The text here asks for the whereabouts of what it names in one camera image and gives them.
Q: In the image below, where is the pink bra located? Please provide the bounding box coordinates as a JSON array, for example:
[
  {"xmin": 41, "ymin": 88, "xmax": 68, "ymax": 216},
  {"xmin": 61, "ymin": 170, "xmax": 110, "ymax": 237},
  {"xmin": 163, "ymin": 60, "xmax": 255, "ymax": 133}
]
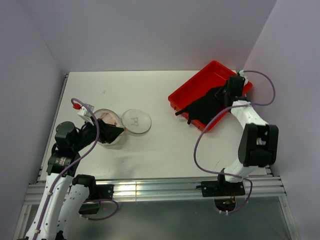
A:
[{"xmin": 97, "ymin": 111, "xmax": 118, "ymax": 126}]

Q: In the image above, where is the white mesh laundry bag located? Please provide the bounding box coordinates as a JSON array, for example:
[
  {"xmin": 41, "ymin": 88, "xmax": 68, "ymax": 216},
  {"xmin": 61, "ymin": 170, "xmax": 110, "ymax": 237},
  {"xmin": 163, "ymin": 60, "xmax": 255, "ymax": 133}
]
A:
[{"xmin": 94, "ymin": 108, "xmax": 152, "ymax": 147}]

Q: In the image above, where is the black bra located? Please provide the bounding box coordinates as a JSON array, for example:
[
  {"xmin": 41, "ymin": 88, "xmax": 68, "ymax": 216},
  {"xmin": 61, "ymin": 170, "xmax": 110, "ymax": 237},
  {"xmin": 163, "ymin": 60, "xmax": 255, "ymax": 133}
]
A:
[{"xmin": 175, "ymin": 86, "xmax": 225, "ymax": 126}]

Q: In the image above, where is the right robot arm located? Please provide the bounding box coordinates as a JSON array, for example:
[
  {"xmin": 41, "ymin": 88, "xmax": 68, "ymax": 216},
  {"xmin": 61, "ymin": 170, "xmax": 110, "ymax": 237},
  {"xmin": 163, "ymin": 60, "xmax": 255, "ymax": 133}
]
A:
[{"xmin": 215, "ymin": 75, "xmax": 279, "ymax": 184}]

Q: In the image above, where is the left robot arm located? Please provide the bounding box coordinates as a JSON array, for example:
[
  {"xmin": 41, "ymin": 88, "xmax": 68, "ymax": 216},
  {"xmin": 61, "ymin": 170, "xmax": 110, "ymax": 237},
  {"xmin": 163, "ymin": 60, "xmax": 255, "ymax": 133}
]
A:
[{"xmin": 25, "ymin": 119, "xmax": 125, "ymax": 240}]

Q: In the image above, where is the red plastic tray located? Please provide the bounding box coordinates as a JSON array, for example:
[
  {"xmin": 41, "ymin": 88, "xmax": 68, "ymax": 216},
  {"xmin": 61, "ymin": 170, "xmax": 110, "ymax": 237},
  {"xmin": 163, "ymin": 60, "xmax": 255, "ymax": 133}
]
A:
[{"xmin": 167, "ymin": 60, "xmax": 253, "ymax": 133}]

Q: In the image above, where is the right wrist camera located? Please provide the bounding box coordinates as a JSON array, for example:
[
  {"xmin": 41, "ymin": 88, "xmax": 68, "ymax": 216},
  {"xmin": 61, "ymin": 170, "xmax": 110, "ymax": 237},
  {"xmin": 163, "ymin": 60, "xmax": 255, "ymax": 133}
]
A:
[{"xmin": 236, "ymin": 69, "xmax": 249, "ymax": 85}]

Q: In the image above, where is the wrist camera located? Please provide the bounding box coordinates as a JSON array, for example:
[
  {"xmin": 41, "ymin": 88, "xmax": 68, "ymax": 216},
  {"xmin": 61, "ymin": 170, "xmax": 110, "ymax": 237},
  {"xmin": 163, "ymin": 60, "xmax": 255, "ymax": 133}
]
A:
[
  {"xmin": 72, "ymin": 103, "xmax": 94, "ymax": 124},
  {"xmin": 236, "ymin": 69, "xmax": 249, "ymax": 85}
]

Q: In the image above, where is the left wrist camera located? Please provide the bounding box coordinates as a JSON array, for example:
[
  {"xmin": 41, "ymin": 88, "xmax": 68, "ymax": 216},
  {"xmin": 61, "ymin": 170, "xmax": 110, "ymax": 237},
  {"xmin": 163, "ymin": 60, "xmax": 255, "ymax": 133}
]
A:
[{"xmin": 72, "ymin": 103, "xmax": 94, "ymax": 124}]

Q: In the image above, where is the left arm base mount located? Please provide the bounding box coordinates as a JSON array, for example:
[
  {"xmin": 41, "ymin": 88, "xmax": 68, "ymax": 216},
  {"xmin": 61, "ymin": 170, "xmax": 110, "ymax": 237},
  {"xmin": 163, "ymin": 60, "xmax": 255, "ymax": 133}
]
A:
[{"xmin": 78, "ymin": 184, "xmax": 114, "ymax": 215}]

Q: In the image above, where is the aluminium frame rail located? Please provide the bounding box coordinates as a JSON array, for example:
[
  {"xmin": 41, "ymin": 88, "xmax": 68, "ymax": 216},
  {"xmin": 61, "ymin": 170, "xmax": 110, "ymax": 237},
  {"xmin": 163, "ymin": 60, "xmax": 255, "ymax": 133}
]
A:
[{"xmin": 24, "ymin": 176, "xmax": 287, "ymax": 203}]

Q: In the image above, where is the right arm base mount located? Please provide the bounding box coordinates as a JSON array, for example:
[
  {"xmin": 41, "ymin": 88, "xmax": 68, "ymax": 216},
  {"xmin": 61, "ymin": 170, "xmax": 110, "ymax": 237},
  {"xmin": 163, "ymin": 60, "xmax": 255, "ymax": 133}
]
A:
[{"xmin": 195, "ymin": 180, "xmax": 246, "ymax": 197}]

